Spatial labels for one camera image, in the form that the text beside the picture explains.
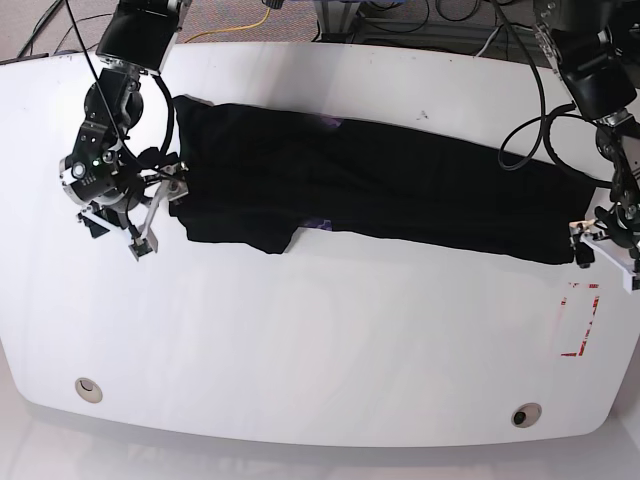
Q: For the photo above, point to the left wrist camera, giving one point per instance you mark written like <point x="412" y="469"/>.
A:
<point x="631" y="280"/>

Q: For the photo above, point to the table grommet hole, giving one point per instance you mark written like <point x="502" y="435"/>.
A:
<point x="88" y="390"/>
<point x="526" y="415"/>

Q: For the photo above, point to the black t-shirt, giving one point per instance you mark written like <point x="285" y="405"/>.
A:
<point x="255" y="176"/>

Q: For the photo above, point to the red tape rectangle marker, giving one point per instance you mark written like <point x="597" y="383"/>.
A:
<point x="577" y="313"/>

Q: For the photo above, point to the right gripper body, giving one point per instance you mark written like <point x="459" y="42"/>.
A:
<point x="133" y="208"/>

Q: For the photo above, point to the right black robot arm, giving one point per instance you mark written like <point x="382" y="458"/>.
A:
<point x="136" y="43"/>

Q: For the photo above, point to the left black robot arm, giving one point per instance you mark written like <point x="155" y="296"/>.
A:
<point x="578" y="39"/>

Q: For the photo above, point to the left table grommet hole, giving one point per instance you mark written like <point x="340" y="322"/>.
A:
<point x="88" y="390"/>

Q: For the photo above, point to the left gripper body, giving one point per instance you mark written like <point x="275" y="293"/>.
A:
<point x="615" y="234"/>

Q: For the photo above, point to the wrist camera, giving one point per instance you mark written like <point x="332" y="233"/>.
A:
<point x="631" y="280"/>
<point x="143" y="246"/>

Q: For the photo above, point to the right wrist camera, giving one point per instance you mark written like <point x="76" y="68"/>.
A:
<point x="143" y="246"/>

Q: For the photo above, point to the right table grommet hole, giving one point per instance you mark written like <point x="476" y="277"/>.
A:
<point x="526" y="415"/>

